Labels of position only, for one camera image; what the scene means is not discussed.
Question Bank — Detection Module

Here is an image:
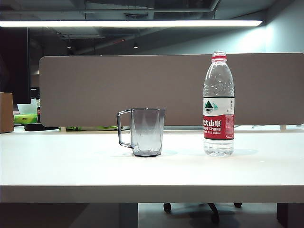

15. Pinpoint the mineral water bottle red label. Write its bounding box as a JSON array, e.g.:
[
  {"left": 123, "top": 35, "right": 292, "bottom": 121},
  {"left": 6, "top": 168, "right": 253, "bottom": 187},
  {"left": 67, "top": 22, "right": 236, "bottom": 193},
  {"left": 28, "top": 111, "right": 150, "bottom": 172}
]
[{"left": 203, "top": 50, "right": 235, "bottom": 157}]

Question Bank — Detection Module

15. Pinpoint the clear grey plastic mug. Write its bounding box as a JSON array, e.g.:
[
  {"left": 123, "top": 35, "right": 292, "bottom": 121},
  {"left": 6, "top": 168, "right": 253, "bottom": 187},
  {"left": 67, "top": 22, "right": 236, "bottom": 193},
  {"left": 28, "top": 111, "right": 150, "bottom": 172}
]
[{"left": 116, "top": 108, "right": 166, "bottom": 157}]

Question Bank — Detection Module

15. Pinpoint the brown desk divider panel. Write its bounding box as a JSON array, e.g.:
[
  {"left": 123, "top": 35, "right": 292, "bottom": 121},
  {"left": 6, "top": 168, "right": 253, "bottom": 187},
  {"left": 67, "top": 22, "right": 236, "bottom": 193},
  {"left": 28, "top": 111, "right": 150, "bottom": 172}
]
[{"left": 38, "top": 52, "right": 304, "bottom": 127}]

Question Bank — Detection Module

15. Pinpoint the green flat packet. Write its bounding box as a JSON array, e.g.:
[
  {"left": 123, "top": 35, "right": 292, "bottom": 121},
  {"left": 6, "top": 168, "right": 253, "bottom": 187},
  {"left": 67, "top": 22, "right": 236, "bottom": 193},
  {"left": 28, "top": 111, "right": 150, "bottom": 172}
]
[{"left": 66, "top": 125, "right": 117, "bottom": 131}]

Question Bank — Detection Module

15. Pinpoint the long ceiling light strip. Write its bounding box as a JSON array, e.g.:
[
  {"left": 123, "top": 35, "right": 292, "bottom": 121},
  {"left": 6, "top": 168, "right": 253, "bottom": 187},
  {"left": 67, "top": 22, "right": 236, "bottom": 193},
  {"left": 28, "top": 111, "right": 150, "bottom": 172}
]
[{"left": 0, "top": 19, "right": 264, "bottom": 28}]

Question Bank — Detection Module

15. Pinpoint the grey table leg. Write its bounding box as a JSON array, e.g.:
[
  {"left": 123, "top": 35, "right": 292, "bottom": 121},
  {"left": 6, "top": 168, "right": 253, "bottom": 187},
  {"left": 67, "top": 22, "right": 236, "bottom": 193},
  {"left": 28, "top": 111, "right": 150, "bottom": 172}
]
[{"left": 118, "top": 203, "right": 139, "bottom": 228}]

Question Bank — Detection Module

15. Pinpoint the black office chair base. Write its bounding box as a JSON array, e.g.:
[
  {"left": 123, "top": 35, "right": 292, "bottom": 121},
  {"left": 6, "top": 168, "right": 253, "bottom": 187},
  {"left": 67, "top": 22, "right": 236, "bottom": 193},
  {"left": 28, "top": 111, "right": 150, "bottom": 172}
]
[{"left": 162, "top": 202, "right": 243, "bottom": 224}]

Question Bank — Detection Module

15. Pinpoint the flat black pouch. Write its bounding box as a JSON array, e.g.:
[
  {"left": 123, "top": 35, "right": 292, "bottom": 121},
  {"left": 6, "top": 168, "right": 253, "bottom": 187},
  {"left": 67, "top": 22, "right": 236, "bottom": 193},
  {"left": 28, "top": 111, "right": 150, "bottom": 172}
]
[{"left": 23, "top": 123, "right": 60, "bottom": 132}]

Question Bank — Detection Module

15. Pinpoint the green tissue box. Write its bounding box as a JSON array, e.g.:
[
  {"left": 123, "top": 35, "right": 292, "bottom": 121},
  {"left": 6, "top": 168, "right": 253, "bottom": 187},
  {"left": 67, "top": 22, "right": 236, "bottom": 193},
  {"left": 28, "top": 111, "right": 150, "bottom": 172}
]
[{"left": 13, "top": 114, "right": 38, "bottom": 125}]

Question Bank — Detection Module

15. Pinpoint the brown cardboard box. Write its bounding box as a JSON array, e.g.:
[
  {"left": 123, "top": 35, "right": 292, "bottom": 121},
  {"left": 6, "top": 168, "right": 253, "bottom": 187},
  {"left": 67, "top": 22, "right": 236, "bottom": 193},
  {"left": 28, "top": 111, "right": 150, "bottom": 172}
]
[{"left": 0, "top": 92, "right": 14, "bottom": 133}]

